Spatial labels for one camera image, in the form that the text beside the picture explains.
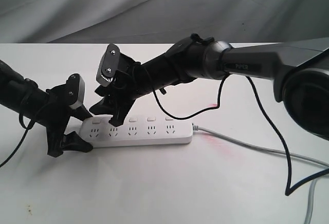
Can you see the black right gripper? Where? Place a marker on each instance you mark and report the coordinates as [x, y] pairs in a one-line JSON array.
[[115, 97]]

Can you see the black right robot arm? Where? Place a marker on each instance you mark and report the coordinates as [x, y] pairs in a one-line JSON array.
[[298, 71]]

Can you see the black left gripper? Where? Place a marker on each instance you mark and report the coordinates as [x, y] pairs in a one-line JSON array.
[[57, 114]]

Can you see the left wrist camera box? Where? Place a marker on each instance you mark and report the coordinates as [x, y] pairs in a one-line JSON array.
[[74, 91]]

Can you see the white five-outlet power strip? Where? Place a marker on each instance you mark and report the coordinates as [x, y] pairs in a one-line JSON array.
[[136, 131]]

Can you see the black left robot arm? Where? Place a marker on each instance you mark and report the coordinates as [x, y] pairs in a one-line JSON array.
[[23, 96]]

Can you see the grey fabric backdrop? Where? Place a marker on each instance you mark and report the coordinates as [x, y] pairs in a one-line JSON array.
[[161, 21]]

